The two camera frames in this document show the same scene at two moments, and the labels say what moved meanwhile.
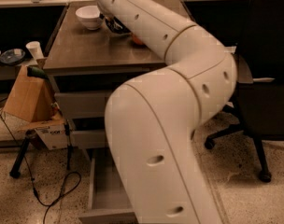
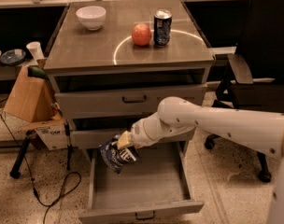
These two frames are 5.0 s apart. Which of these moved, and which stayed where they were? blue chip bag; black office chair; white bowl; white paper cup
Moved: blue chip bag
Stayed: black office chair; white bowl; white paper cup
